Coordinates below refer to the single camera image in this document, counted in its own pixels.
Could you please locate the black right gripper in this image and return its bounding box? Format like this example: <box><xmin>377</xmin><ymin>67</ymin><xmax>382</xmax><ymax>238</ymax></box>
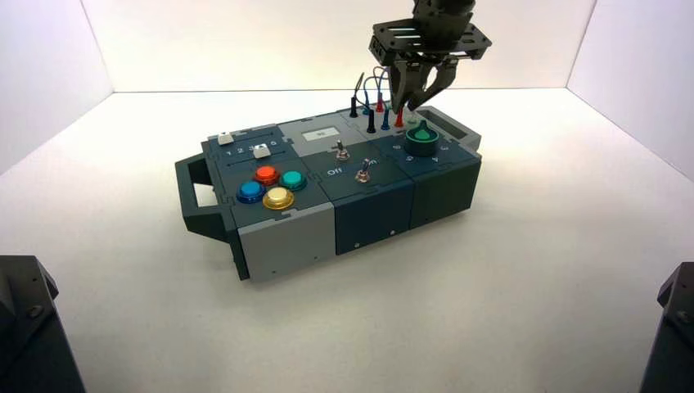
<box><xmin>368</xmin><ymin>0</ymin><xmax>493</xmax><ymax>113</ymax></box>

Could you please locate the green rotary knob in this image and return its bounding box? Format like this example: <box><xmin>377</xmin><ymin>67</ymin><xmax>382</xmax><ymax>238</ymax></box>
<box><xmin>403</xmin><ymin>120</ymin><xmax>440</xmax><ymax>158</ymax></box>

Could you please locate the small white display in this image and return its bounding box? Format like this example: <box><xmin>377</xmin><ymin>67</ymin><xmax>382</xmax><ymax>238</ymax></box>
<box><xmin>301</xmin><ymin>128</ymin><xmax>341</xmax><ymax>142</ymax></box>

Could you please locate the teal push button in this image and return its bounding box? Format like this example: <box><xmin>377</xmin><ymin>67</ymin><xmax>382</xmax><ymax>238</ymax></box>
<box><xmin>279</xmin><ymin>169</ymin><xmax>308</xmax><ymax>192</ymax></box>

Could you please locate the orange push button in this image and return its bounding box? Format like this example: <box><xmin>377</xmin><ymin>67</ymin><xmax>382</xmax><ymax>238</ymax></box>
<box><xmin>253</xmin><ymin>165</ymin><xmax>282</xmax><ymax>187</ymax></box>

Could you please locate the yellow push button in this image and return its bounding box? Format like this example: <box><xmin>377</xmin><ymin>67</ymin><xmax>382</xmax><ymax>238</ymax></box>
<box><xmin>262</xmin><ymin>187</ymin><xmax>296</xmax><ymax>211</ymax></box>

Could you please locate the blue push button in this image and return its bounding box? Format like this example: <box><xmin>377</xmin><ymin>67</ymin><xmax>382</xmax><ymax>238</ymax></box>
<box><xmin>236</xmin><ymin>181</ymin><xmax>267</xmax><ymax>205</ymax></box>

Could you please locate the grey modular control box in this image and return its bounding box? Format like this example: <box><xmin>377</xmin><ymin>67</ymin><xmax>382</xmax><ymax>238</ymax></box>
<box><xmin>174</xmin><ymin>104</ymin><xmax>484</xmax><ymax>282</ymax></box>

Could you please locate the blue jumper wire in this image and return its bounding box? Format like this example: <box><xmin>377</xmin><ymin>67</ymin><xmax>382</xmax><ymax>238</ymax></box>
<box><xmin>362</xmin><ymin>67</ymin><xmax>393</xmax><ymax>131</ymax></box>

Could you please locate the black jumper wire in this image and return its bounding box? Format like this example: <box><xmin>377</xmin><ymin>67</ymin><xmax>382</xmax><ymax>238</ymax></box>
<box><xmin>349</xmin><ymin>71</ymin><xmax>377</xmax><ymax>134</ymax></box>

